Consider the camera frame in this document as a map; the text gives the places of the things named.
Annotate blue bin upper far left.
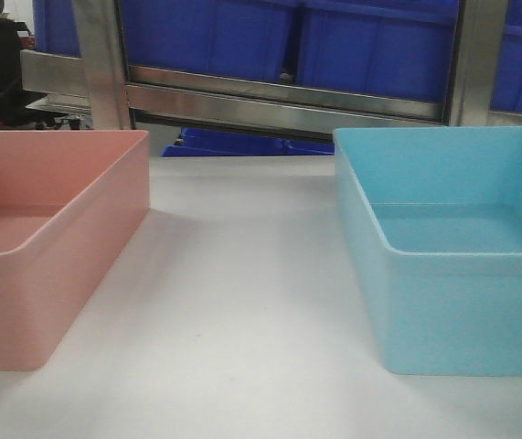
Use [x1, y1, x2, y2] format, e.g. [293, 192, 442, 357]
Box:
[32, 0, 80, 58]

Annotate blue bin upper far right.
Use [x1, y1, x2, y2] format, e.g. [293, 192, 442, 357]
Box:
[491, 1, 522, 113]

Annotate blue bin upper middle-left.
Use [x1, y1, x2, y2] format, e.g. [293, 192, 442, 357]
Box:
[121, 0, 301, 82]

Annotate stainless steel shelf rack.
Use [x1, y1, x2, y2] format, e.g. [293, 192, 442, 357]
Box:
[20, 1, 522, 142]

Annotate blue bins behind table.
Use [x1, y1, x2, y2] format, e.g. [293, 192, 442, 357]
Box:
[161, 128, 335, 157]

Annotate light blue plastic box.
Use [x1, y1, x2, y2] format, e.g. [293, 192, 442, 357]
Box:
[334, 126, 522, 376]

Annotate pink plastic box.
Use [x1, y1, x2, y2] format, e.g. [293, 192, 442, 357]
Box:
[0, 131, 150, 371]

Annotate blue bin upper middle-right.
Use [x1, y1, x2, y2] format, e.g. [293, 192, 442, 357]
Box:
[295, 1, 458, 102]

